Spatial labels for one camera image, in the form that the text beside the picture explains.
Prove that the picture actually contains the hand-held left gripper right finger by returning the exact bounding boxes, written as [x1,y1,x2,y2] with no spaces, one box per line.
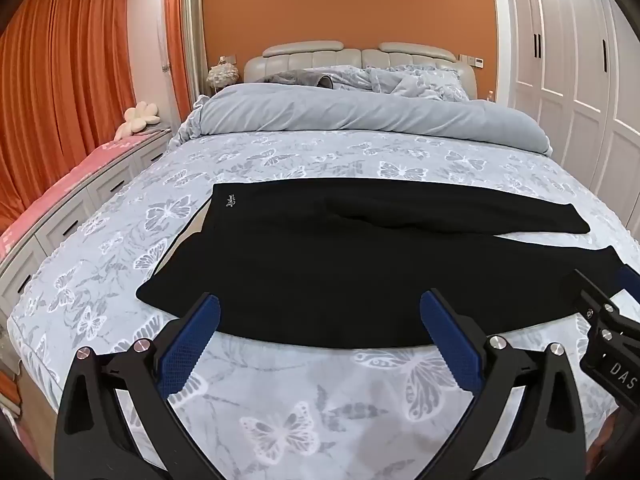
[419,288,601,480]

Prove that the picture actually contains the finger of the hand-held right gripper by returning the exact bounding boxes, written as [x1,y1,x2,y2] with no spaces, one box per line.
[615,266,640,311]
[562,268,619,319]

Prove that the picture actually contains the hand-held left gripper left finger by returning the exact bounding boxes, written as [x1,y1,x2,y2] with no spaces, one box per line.
[54,292,236,480]

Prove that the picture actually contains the black pants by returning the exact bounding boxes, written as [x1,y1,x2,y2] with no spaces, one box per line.
[136,181,623,351]

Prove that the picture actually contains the white drawer cabinet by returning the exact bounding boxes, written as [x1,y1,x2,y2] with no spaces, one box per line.
[0,127,173,307]

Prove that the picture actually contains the pink mat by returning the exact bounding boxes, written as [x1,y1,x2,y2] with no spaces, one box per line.
[0,132,147,262]

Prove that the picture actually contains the cream flower plush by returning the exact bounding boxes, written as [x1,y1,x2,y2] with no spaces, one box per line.
[114,101,162,141]

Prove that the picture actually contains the white wardrobe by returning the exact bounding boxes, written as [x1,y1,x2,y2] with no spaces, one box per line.
[500,0,640,233]

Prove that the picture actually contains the ruffled grey-blue pillow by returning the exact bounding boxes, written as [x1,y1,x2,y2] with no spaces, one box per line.
[367,65,473,104]

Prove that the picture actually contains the grey-blue duvet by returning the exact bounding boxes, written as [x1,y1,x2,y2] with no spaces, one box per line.
[167,82,553,157]

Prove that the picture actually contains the white flower lamp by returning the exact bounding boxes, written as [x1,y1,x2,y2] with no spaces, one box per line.
[207,62,240,96]

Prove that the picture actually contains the dark grey blanket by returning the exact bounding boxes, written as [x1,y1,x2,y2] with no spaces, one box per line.
[260,69,347,92]

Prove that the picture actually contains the narrow orange curtain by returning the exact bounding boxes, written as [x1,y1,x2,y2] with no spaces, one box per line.
[164,0,195,126]

